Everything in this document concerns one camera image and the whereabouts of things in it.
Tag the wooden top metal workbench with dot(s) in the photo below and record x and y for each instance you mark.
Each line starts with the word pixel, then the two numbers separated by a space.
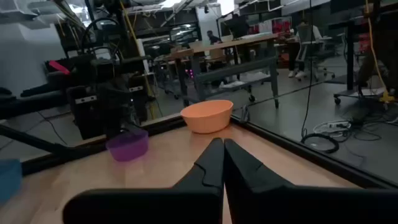
pixel 236 69

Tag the white power strip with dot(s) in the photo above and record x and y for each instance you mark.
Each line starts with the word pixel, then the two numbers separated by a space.
pixel 337 125

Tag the black monitor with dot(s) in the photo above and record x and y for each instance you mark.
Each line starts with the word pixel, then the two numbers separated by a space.
pixel 237 26

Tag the blue plastic bowl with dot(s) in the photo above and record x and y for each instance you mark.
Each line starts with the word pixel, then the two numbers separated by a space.
pixel 9 180

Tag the person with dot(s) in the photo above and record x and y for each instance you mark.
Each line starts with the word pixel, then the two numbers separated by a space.
pixel 292 56
pixel 214 39

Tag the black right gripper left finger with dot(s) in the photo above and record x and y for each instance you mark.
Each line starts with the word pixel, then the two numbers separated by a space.
pixel 186 205

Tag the black rolling desk stand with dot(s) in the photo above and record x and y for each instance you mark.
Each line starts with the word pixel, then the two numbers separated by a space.
pixel 350 62

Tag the purple plastic bowl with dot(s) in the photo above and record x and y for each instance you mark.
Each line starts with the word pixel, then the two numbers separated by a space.
pixel 127 149

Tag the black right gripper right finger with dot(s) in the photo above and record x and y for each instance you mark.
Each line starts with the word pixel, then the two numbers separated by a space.
pixel 264 202

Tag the black metal frame bar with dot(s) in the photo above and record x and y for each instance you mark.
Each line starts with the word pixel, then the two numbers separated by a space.
pixel 37 140

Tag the grey office chair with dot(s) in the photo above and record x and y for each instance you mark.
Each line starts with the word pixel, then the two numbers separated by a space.
pixel 323 71

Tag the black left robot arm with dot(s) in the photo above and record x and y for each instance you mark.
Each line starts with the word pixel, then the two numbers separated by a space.
pixel 99 99

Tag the pink red tool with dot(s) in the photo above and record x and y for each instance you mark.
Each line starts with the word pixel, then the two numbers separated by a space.
pixel 59 67

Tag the orange plastic bowl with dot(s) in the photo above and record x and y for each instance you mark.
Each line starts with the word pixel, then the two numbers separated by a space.
pixel 206 119

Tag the black table edge rail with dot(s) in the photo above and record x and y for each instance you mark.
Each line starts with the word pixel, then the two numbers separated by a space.
pixel 311 155

